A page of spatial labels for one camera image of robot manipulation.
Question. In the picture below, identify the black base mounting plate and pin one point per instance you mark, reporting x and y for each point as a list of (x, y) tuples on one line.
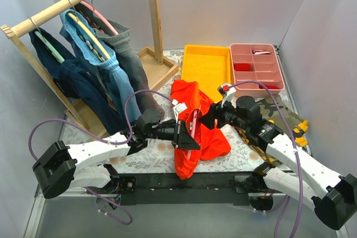
[(201, 188)]

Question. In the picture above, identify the red white packet in organizer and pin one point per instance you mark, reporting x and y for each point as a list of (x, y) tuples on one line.
[(261, 52)]

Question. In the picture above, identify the red cloth in organizer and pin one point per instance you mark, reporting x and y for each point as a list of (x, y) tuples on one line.
[(270, 87)]

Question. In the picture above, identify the mint green hanger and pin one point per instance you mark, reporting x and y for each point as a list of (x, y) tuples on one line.
[(50, 47)]

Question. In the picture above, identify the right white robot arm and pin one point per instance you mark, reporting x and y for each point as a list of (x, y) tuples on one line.
[(330, 195)]

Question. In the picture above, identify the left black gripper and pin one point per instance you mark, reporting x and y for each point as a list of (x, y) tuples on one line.
[(178, 133)]

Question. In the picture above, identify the grey shorts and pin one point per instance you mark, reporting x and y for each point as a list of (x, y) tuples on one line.
[(130, 62)]

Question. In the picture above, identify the red item in organizer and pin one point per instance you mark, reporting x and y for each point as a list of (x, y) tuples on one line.
[(242, 66)]

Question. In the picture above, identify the navy blue shorts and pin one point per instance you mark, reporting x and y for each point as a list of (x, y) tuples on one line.
[(74, 80)]

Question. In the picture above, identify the yellow hanger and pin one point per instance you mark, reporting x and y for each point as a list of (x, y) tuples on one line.
[(104, 55)]

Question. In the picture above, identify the orange red shorts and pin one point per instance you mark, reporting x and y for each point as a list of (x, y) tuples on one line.
[(212, 143)]

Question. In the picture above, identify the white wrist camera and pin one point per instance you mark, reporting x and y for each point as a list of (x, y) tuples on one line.
[(177, 108), (227, 91)]

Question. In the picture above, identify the pink compartment organizer box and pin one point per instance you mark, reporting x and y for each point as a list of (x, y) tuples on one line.
[(265, 68)]

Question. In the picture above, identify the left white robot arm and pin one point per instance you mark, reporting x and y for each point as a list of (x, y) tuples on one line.
[(83, 165)]

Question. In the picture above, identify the light blue shorts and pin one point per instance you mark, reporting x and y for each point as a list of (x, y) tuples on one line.
[(108, 73)]

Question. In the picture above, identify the wooden clothes rack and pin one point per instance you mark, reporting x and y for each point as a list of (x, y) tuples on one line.
[(158, 67)]

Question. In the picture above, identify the yellow plastic bin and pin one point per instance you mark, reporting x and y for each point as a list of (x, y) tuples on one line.
[(209, 66)]

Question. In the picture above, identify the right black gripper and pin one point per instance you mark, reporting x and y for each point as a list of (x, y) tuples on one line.
[(216, 112)]

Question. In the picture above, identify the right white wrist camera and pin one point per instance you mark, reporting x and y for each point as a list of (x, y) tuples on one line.
[(227, 91)]

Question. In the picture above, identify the pink hanger with grey shorts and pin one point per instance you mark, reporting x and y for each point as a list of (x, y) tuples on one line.
[(95, 18)]

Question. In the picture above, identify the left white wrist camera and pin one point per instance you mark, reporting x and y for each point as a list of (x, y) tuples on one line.
[(177, 108)]

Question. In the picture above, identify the floral table mat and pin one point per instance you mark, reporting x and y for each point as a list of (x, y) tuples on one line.
[(158, 157)]

